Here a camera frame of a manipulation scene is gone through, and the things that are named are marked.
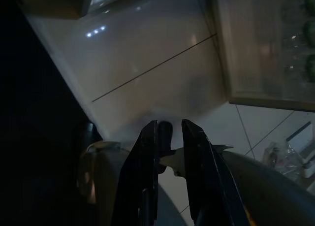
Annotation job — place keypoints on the light wooden cabinet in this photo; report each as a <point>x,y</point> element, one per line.
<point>54,2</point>

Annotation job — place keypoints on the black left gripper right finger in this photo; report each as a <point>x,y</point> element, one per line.
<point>209,174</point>

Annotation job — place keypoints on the grey robot left leg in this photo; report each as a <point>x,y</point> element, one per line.
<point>98,171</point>

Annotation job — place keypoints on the black cabinet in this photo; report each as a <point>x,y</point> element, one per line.
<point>29,88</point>

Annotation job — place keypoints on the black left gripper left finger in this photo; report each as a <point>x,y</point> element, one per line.
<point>137,174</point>

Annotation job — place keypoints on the black robot left foot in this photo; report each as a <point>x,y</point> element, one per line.
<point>85,135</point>

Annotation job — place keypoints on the clear plastic bag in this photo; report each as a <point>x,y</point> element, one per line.
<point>283,159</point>

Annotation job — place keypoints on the green bottle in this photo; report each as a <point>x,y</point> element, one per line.
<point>309,30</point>
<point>310,66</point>

